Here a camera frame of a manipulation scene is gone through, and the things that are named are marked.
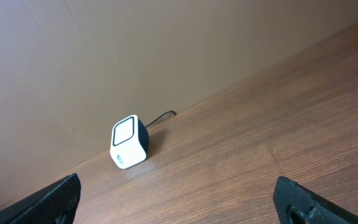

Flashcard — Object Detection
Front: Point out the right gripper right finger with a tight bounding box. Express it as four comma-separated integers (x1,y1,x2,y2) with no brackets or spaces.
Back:
273,176,358,224

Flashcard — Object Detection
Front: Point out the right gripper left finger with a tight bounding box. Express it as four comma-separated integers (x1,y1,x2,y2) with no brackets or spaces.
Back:
0,173,81,224

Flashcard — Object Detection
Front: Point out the white barcode scanner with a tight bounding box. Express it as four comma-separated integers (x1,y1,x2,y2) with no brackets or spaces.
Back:
109,114,149,169

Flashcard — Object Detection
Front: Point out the scanner black cable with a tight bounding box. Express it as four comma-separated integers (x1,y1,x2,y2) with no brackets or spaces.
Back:
145,110,177,129

